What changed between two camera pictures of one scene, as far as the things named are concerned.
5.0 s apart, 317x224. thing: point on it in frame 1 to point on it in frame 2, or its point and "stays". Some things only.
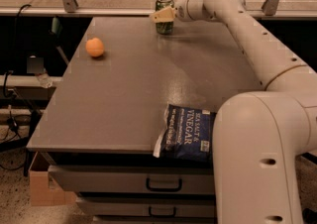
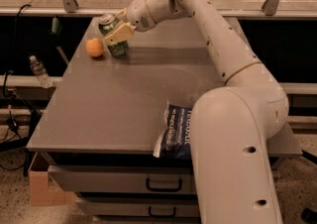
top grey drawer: x=134 y=178 stays
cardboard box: x=40 y=192 stays
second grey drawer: x=149 y=207 stays
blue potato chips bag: x=186 y=134 stays
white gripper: x=183 y=10 to x=138 y=14
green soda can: x=163 y=2 to x=117 y=50
